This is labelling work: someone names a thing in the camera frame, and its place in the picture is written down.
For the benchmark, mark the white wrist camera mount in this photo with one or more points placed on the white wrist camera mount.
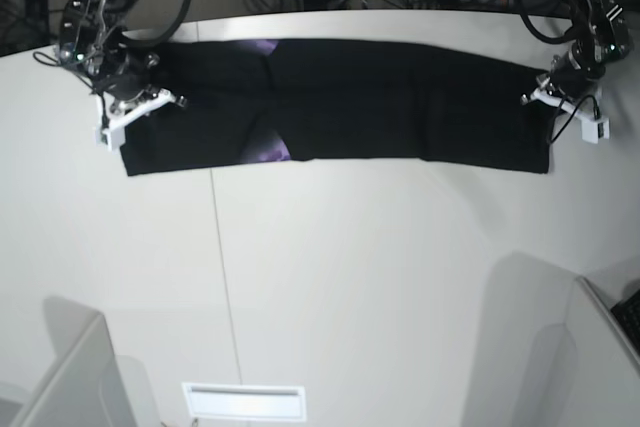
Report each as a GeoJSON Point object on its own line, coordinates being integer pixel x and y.
{"type": "Point", "coordinates": [594, 125]}
{"type": "Point", "coordinates": [113, 118]}

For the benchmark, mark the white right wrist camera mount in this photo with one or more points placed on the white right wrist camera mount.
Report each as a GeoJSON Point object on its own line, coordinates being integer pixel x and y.
{"type": "Point", "coordinates": [113, 118]}

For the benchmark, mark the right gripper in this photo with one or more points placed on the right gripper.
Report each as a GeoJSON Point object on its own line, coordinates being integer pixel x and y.
{"type": "Point", "coordinates": [125, 77]}

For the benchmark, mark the grey partition panel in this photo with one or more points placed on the grey partition panel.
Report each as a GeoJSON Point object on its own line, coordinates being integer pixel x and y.
{"type": "Point", "coordinates": [88, 384]}

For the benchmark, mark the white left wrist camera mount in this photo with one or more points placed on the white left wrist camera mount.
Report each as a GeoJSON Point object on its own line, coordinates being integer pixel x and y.
{"type": "Point", "coordinates": [594, 125]}

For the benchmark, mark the black keyboard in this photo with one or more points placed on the black keyboard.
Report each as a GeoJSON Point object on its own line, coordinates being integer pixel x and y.
{"type": "Point", "coordinates": [627, 315]}

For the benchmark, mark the black T-shirt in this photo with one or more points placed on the black T-shirt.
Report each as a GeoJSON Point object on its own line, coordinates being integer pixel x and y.
{"type": "Point", "coordinates": [305, 99]}

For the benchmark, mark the white table cable slot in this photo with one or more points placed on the white table cable slot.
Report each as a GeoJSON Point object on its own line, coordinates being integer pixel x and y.
{"type": "Point", "coordinates": [246, 402]}

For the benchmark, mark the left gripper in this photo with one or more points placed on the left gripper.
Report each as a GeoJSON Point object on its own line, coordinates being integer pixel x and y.
{"type": "Point", "coordinates": [573, 74]}

